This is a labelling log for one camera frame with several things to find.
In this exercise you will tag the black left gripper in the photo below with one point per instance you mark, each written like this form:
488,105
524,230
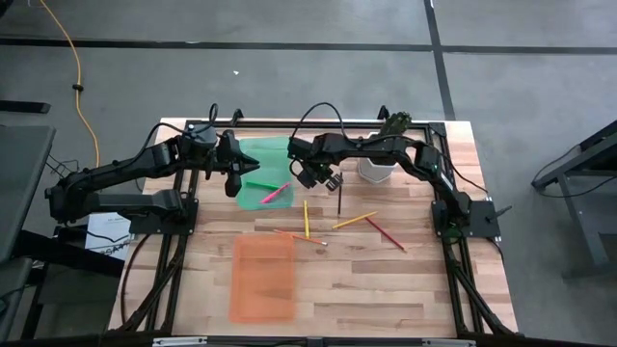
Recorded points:
231,159

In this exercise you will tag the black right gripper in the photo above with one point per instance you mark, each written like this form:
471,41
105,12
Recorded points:
311,152

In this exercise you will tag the black pen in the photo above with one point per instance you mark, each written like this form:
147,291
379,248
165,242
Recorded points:
340,202

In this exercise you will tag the magenta pink pen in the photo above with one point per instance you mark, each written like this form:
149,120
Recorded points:
276,193

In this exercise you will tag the yellow pencil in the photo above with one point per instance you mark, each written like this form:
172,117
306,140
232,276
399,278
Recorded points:
306,219
354,220

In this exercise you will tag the orange pencil with eraser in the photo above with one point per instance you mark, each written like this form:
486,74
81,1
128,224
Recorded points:
301,237

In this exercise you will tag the red pencil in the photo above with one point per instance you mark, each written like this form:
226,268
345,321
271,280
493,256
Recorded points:
385,234

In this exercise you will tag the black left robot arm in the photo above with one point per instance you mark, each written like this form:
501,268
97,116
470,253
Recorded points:
120,168

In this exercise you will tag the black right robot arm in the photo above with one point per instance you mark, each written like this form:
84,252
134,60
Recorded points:
376,144

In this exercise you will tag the green translucent plastic bin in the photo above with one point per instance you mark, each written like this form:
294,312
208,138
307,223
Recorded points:
270,154

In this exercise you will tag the white plant pot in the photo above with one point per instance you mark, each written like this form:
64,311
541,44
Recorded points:
378,171

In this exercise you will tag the green cactus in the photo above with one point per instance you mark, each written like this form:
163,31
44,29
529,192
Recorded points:
395,124

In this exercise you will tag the orange translucent plastic bin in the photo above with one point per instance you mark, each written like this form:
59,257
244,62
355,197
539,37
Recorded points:
262,279

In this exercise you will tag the white box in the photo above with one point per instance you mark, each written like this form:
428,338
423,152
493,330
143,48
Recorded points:
103,236

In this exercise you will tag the silver aluminium extrusion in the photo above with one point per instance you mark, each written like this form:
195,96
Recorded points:
448,342
178,341

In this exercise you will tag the black desk underframe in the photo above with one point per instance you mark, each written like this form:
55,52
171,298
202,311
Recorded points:
72,255

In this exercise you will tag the grey desk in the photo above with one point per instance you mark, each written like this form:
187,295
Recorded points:
24,183

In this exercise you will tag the black flat floor bar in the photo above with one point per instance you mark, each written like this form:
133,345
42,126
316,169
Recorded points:
24,106

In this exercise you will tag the dark grey metal table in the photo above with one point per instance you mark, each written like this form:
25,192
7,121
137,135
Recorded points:
573,207

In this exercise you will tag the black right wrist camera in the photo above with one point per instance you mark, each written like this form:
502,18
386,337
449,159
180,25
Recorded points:
307,177

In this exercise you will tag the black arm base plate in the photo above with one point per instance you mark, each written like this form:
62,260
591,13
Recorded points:
144,224
482,226

